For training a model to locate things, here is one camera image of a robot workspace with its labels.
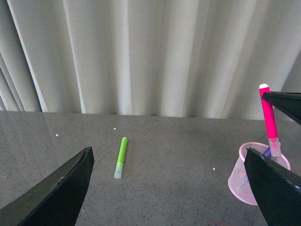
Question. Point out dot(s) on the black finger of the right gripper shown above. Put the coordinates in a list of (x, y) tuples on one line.
[(287, 102)]

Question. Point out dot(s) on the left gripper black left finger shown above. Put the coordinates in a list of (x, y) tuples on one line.
[(57, 199)]

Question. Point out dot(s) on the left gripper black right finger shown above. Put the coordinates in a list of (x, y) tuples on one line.
[(276, 189)]

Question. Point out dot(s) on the pink highlighter pen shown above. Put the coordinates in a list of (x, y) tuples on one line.
[(270, 123)]

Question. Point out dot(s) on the purple highlighter pen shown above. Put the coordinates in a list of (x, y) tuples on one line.
[(267, 152)]

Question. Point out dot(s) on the pink mesh cup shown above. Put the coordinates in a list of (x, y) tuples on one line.
[(238, 181)]

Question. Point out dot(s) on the green highlighter pen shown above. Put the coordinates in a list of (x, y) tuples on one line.
[(121, 157)]

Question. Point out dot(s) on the white pleated curtain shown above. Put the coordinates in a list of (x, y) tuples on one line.
[(175, 58)]

